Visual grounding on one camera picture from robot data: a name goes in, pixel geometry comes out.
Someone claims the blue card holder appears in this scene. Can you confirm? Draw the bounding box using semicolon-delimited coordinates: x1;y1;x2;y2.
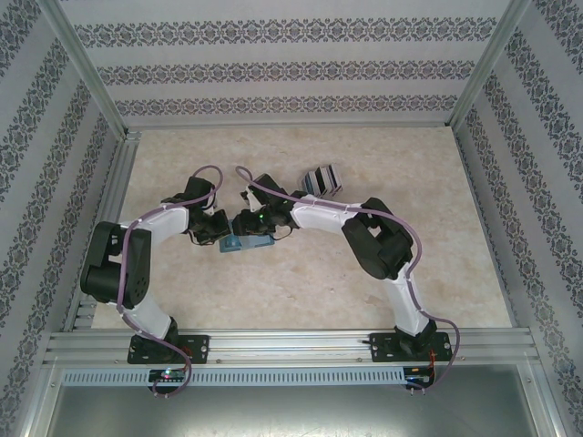
218;230;277;254

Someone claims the stack of credit cards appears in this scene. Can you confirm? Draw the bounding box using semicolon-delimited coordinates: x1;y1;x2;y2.
302;164;343;198

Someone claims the grey metal sheet panel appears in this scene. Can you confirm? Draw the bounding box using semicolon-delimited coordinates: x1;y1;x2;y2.
17;363;564;437

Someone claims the aluminium back frame bar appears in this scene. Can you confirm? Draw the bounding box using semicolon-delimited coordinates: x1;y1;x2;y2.
121;120;453;132

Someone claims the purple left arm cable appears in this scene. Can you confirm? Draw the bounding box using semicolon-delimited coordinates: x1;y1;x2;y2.
117;164;224;400

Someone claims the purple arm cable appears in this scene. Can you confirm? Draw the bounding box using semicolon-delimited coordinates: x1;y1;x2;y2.
117;164;224;400
235;166;465;393

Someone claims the aluminium side rail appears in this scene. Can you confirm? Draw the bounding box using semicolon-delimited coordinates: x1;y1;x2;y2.
63;131;143;333
453;127;519;329

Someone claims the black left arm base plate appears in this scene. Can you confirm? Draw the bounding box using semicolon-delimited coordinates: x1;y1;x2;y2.
127;334;210;365

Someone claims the aluminium mounting rail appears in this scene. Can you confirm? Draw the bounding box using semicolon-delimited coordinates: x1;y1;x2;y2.
43;328;538;366

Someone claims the slotted grey cable duct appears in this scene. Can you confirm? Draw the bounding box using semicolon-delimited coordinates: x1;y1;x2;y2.
61;366;406;387

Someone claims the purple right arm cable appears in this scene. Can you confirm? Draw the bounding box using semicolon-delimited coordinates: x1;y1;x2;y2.
235;166;465;393

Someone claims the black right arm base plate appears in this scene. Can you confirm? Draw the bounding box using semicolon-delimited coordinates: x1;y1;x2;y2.
369;331;452;363

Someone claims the aluminium frame post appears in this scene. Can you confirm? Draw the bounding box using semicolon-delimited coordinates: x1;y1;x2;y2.
448;0;534;131
38;0;132;140

